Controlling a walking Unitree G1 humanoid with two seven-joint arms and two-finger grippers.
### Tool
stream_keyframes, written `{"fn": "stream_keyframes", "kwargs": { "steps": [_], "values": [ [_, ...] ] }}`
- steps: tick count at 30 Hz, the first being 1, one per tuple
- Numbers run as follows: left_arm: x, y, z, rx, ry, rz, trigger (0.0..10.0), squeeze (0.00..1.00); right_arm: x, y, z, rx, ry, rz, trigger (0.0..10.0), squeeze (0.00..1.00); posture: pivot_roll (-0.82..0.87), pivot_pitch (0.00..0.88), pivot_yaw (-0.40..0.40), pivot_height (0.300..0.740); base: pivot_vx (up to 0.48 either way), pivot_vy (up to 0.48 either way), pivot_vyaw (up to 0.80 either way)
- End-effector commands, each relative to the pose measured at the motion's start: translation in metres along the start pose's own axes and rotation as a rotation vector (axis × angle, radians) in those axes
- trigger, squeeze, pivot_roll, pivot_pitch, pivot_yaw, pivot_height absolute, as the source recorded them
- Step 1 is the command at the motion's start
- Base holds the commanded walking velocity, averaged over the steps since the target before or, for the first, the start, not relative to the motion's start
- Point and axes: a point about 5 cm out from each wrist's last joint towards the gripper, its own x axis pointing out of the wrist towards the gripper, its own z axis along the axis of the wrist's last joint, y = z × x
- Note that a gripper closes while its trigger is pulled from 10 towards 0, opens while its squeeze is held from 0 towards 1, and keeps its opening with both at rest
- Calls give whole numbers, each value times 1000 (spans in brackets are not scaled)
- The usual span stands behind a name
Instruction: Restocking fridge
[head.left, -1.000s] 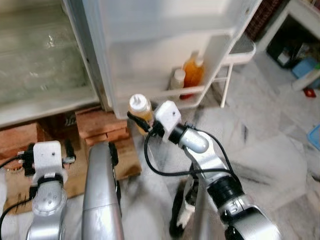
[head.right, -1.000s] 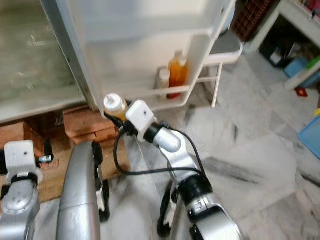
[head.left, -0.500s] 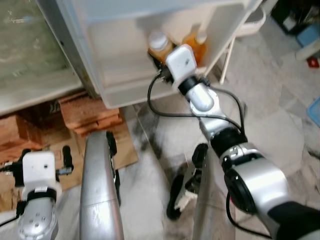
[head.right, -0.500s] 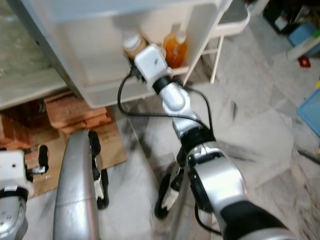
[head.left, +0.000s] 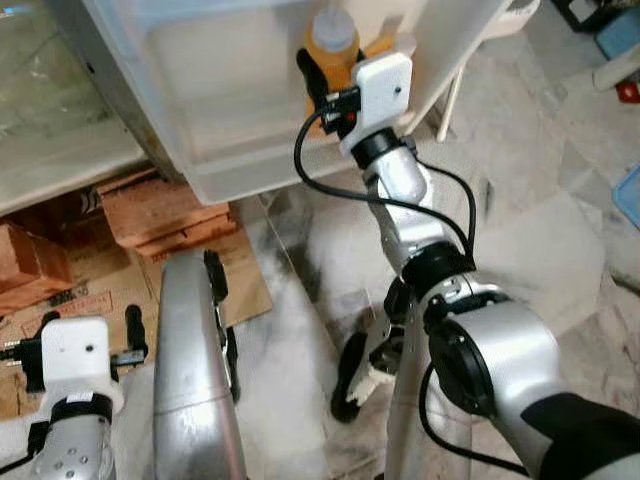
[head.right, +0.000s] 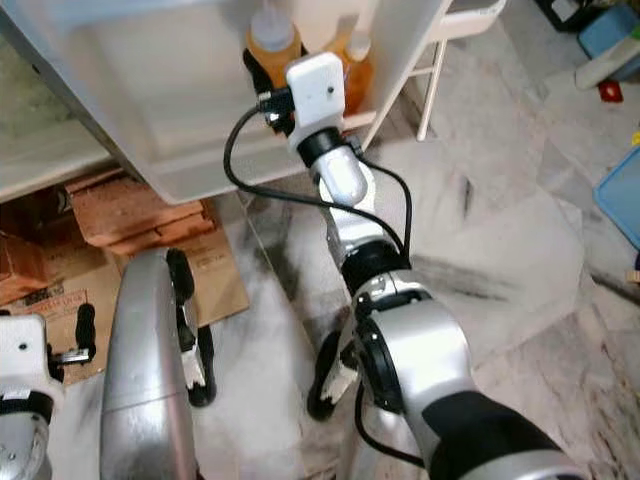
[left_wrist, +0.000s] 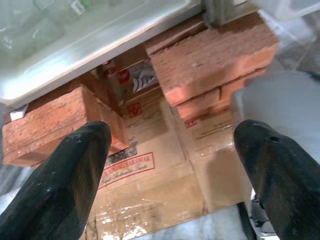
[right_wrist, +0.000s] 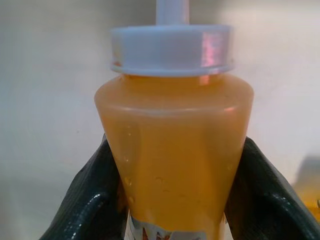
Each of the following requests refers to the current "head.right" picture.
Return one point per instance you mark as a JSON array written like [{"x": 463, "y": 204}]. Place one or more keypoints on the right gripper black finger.
[{"x": 257, "y": 75}]

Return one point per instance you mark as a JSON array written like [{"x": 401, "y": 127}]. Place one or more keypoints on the silver fridge with green sticker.
[{"x": 160, "y": 90}]

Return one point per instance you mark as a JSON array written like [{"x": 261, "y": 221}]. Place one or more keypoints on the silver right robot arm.
[{"x": 435, "y": 360}]

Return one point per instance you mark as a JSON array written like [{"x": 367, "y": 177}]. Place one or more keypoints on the brown cardboard sheet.
[{"x": 60, "y": 290}]

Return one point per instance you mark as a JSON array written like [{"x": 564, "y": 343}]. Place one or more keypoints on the grey robot left leg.
[{"x": 145, "y": 350}]

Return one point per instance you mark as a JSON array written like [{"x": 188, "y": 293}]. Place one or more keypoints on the red brick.
[
  {"x": 165, "y": 243},
  {"x": 140, "y": 205},
  {"x": 10, "y": 260},
  {"x": 12, "y": 290}
]

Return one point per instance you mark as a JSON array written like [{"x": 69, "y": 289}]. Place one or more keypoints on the white folding chair grey seat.
[{"x": 475, "y": 15}]

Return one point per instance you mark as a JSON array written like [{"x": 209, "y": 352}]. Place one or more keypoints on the black bag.
[{"x": 565, "y": 12}]

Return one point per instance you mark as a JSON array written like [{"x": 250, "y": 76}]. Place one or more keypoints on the small red object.
[{"x": 610, "y": 91}]

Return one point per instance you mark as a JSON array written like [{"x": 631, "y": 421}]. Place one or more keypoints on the blue plastic container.
[{"x": 608, "y": 30}]

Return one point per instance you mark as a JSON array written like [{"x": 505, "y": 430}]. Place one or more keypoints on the light blue box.
[{"x": 622, "y": 195}]

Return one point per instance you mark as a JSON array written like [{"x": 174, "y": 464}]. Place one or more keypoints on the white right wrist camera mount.
[{"x": 315, "y": 95}]

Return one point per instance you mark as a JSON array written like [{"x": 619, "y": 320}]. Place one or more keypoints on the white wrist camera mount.
[
  {"x": 22, "y": 355},
  {"x": 315, "y": 95}
]

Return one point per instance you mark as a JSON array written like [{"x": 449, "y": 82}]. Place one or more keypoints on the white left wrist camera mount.
[{"x": 22, "y": 355}]

